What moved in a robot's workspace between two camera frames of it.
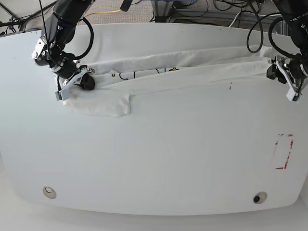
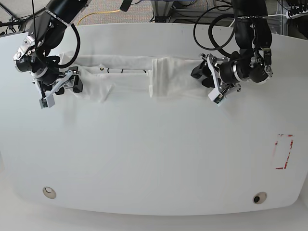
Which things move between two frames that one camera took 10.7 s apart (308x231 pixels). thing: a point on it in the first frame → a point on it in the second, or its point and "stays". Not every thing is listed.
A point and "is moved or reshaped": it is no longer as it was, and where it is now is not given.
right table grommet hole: (260, 198) stays
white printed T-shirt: (117, 80) is moved or reshaped
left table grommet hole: (49, 192) stays
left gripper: (67, 73) → (68, 79)
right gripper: (294, 70) → (227, 74)
